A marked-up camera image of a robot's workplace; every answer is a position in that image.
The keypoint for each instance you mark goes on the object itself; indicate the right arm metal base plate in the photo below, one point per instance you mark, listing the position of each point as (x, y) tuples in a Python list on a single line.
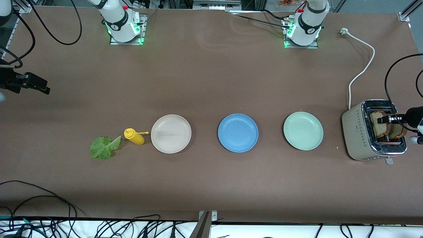
[(144, 33)]

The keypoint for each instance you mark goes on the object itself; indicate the beige plate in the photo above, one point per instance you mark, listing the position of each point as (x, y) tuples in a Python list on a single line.
[(171, 134)]

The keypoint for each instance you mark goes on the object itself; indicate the orange snack packet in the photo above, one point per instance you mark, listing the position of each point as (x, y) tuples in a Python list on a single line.
[(288, 2)]

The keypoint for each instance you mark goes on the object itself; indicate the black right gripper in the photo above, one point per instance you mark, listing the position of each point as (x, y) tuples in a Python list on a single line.
[(6, 80)]

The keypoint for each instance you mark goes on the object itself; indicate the aluminium frame profile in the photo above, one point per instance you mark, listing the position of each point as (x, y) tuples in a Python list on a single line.
[(408, 10), (29, 6)]

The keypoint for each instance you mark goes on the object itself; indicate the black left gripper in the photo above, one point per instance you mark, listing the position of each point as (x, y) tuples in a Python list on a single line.
[(413, 116)]

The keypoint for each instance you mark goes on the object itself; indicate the green lettuce leaf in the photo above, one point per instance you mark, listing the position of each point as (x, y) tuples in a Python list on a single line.
[(104, 148)]

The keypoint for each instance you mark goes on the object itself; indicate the yellow mustard squeeze bottle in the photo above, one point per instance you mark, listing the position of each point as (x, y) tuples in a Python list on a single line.
[(135, 138)]

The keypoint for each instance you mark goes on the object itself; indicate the brown bread slice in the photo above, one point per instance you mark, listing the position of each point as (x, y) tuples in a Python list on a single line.
[(398, 131), (380, 129)]

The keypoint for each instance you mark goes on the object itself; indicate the light green plate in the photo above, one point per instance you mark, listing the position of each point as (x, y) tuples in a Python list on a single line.
[(303, 131)]

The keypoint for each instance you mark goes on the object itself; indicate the blue plate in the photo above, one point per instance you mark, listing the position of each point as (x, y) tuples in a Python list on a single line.
[(238, 133)]

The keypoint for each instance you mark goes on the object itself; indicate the grey metal box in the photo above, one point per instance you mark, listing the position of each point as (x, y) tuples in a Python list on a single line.
[(216, 4)]

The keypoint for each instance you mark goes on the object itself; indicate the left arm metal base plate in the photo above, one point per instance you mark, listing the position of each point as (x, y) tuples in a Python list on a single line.
[(312, 46)]

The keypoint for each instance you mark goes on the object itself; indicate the metal table edge bracket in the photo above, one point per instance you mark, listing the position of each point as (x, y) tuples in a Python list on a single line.
[(204, 226)]

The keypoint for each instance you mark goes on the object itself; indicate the beige chrome toaster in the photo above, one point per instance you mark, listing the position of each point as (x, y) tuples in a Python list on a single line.
[(355, 132)]

